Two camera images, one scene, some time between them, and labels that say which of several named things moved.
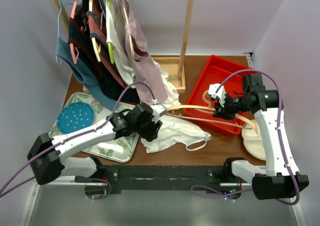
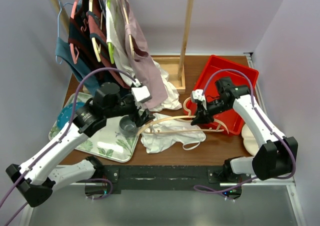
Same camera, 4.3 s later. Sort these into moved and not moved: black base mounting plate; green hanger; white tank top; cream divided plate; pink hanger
Moved: white tank top
Not moved: green hanger; pink hanger; cream divided plate; black base mounting plate
